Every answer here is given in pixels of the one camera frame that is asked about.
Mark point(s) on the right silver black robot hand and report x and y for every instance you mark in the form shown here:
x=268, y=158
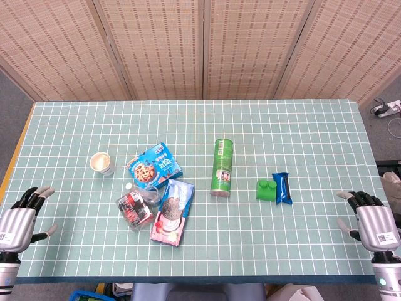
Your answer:
x=376, y=225

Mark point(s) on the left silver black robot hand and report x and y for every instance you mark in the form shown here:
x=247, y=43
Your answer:
x=17, y=227

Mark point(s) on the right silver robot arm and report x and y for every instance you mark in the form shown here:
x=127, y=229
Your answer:
x=388, y=279

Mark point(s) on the black equipment case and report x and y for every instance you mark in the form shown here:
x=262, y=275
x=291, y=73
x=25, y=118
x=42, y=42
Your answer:
x=388, y=166

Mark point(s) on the blue plastic crate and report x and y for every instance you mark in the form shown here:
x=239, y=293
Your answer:
x=84, y=296

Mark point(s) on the blue Oreo snack packet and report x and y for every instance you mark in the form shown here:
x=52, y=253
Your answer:
x=282, y=188

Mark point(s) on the white paper cup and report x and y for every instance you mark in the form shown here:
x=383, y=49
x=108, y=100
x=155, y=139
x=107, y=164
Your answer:
x=100, y=161

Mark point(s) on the light cardboard box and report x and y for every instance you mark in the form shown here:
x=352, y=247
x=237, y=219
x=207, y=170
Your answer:
x=294, y=294

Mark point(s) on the black power plug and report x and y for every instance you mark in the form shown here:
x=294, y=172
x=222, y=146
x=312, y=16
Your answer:
x=379, y=109

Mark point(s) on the green plastic building block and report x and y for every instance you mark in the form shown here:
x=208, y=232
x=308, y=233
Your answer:
x=264, y=192

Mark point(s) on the clear red black package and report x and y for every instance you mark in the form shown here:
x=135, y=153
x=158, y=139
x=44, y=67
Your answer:
x=133, y=211

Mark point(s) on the white power strip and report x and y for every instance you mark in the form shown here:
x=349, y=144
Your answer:
x=393, y=107

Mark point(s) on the small white box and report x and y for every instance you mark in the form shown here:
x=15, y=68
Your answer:
x=122, y=289

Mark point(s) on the green white grid tablecloth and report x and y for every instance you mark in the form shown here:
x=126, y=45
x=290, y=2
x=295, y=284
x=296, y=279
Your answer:
x=282, y=131

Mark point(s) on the blue chocolate chip cookie box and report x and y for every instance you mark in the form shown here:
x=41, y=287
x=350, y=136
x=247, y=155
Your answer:
x=153, y=164

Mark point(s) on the pink strawberry Oreo box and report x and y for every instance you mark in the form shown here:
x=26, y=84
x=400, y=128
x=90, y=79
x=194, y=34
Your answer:
x=172, y=213

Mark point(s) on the green chips can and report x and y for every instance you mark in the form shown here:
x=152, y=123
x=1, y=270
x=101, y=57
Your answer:
x=222, y=166

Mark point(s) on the woven bamboo screen panel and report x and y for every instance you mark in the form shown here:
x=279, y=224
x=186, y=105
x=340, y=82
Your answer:
x=47, y=47
x=257, y=47
x=351, y=47
x=150, y=47

